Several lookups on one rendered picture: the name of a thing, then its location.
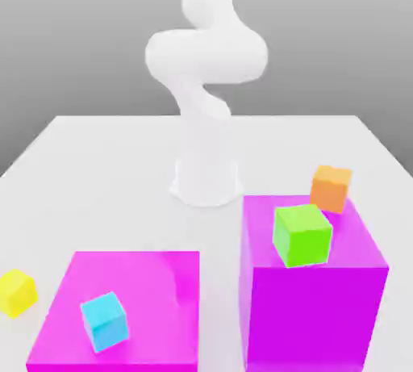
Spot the small green cube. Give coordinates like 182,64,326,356
272,203,334,269

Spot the small orange cube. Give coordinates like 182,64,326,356
309,165,353,215

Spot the small cyan cube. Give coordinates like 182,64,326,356
79,290,130,353

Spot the small yellow cube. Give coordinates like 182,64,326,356
0,268,39,320

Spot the large magenta box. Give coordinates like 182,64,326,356
25,250,200,372

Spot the large purple box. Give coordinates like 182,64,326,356
239,194,390,372

